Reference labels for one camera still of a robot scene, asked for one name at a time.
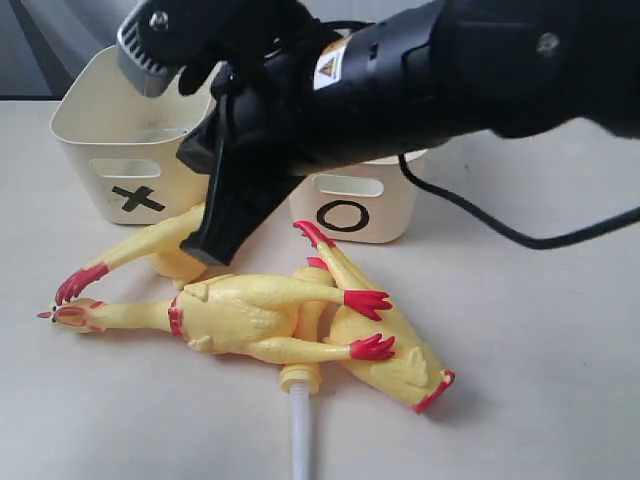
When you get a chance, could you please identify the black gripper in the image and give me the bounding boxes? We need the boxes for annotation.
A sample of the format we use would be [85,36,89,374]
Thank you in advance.
[177,22,350,266]

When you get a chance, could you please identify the whole yellow rubber chicken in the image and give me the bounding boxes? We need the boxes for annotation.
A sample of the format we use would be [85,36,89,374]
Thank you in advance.
[41,274,395,364]

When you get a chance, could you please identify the chicken head with white tube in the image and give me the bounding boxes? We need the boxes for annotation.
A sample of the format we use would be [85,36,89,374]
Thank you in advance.
[278,257,334,480]

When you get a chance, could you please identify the headless rubber chicken body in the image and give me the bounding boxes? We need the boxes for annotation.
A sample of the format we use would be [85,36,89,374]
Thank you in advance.
[293,220,456,414]

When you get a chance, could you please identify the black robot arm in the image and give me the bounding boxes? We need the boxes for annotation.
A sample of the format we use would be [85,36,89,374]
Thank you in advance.
[178,1,639,265]

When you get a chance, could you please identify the white bin marked O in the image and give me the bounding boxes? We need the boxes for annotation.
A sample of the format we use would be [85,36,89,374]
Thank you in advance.
[289,156,417,244]

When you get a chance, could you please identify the white bin marked X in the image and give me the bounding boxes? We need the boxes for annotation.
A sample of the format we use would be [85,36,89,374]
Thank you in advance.
[50,47,213,225]

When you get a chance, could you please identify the blue-grey backdrop curtain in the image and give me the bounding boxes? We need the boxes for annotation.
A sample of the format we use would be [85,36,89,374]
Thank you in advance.
[0,0,640,104]

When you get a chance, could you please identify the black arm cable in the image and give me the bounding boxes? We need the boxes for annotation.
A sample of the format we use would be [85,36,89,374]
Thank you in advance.
[397,149,640,251]

